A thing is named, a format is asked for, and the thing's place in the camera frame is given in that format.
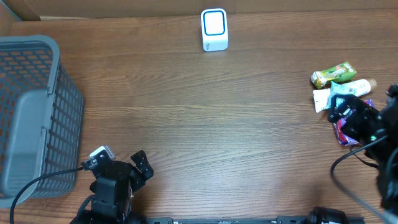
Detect teal wet wipes pack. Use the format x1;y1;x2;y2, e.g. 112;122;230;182
326;82;358;109

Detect white tube gold cap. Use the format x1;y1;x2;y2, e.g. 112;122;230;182
313;79;377;113

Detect green yellow snack pouch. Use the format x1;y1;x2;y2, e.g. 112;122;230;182
310;62;357;89

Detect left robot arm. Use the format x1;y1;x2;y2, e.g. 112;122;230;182
71;146;154;224

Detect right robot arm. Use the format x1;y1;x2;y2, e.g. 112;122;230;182
328;84;397;223

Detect white barcode scanner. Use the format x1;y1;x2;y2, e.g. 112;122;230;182
200;8;229;52

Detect grey plastic mesh basket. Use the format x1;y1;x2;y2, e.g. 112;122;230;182
1;35;85;208

